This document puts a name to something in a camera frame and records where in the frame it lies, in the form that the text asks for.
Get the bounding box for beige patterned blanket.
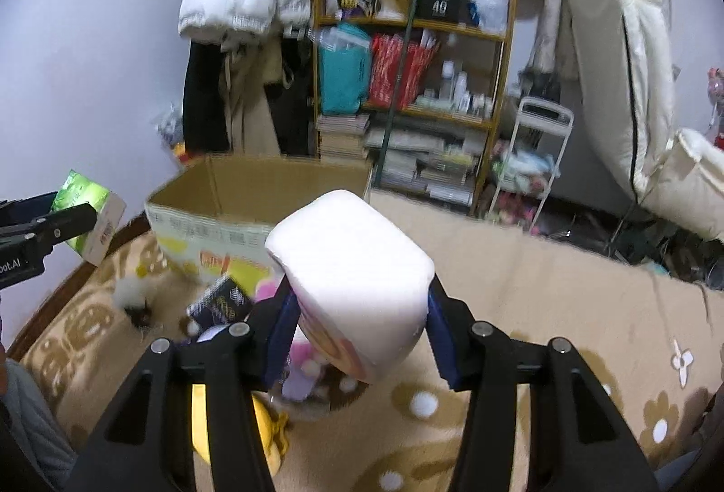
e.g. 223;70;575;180
19;191;724;492

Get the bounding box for red patterned bag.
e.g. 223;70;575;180
370;33;440;111

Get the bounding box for white mattress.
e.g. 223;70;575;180
562;0;680;204

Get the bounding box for white tissue paper pack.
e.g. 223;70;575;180
265;189;436;385

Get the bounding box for white cushion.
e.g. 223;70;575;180
639;127;724;244

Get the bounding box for white trolley cart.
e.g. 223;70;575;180
486;96;576;235

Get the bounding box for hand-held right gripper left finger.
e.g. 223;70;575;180
65;285;300;492

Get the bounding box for black packet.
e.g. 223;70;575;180
186;274;253;329

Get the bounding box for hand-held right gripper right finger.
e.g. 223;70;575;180
426;276;660;492

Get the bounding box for wooden shelf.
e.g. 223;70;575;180
311;0;518;218

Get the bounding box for dark hanging clothes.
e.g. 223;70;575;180
266;25;318;157

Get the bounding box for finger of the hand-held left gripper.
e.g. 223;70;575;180
19;202;98;254
0;192;58;228

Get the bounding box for pink plush toy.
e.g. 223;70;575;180
253;274;360;408

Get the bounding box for plastic bag of toys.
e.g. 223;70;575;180
154;104;191;168

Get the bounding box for green pole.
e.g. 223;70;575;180
380;0;429;183

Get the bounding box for green tissue box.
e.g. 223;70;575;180
50;169;127;267

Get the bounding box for group of cosmetic bottles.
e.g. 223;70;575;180
419;59;495;119

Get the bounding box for black hanging garment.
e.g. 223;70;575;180
182;38;233;154

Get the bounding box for cardboard box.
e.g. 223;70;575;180
144;154;375;285

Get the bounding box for beige hanging trousers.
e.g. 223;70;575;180
218;36;284;157

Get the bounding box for pile of magazines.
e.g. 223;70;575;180
367;121;488;208

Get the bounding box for stack of books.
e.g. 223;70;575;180
317;113;371;162

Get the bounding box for black box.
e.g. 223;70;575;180
414;0;462;24

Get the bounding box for teal bag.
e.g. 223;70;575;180
318;24;374;116

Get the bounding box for pink decoration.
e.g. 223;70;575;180
707;67;724;143

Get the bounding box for person's grey pants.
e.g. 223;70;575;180
0;355;78;492

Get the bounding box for yellow plush toy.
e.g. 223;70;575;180
191;383;291;476

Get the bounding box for black and white fluffy toy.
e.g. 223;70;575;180
113;274;160;330

